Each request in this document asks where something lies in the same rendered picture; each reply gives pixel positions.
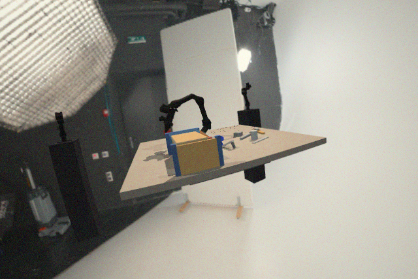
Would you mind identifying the clear-panelled rack with blue frame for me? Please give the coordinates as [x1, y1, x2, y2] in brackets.
[165, 128, 224, 177]

